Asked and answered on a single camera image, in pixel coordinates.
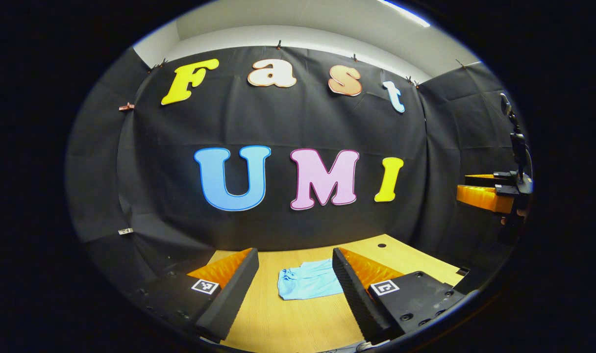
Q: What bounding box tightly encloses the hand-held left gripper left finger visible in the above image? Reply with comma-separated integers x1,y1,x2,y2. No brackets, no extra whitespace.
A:
129,248,260,343

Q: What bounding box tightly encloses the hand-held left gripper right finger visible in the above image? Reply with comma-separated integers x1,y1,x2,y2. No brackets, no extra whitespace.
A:
331,247,468,346

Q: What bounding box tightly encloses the light blue T-shirt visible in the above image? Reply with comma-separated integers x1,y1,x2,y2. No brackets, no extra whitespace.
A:
277,259,345,301

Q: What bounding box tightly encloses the row of black cloth clips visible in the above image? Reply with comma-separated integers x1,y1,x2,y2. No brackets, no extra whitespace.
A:
151,40,468,88

